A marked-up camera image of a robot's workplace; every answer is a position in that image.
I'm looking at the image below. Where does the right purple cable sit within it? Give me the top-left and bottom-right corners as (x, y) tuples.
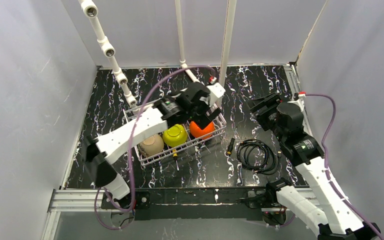
(304, 94), (384, 240)

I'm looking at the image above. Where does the white wire dish rack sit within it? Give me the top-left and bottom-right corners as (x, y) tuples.
(134, 82), (227, 166)

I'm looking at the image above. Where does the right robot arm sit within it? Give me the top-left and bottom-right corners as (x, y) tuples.
(246, 92), (382, 240)

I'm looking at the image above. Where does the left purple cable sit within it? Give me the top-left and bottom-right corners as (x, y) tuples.
(93, 64), (218, 231)

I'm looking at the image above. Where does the yellow handled screwdriver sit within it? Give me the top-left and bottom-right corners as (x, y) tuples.
(172, 149), (180, 171)

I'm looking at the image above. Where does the black orange handled screwdriver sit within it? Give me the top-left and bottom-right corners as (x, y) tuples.
(226, 127), (237, 156)

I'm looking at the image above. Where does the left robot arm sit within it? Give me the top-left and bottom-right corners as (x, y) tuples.
(80, 82), (226, 200)

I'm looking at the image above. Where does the white vertical pole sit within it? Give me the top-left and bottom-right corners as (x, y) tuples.
(219, 0), (237, 86)

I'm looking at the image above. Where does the white bowl brown rim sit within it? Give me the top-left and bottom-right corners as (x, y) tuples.
(138, 134), (165, 158)

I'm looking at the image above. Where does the purple cable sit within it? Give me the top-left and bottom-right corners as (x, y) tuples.
(93, 64), (218, 231)
(304, 94), (384, 240)

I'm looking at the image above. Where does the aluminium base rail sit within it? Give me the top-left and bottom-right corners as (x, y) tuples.
(42, 187), (314, 240)

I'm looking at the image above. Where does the white pvc pipe frame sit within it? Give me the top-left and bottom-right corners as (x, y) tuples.
(77, 0), (209, 115)

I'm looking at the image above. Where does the orange bowl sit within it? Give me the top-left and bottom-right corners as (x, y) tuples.
(189, 121), (215, 140)

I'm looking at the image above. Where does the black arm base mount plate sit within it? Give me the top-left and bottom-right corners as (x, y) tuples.
(101, 187), (299, 222)

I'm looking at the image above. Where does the yellow green bowl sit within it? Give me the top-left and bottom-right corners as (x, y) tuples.
(162, 124), (188, 148)

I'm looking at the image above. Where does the coiled black cable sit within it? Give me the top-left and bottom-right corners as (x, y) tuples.
(236, 139), (283, 176)

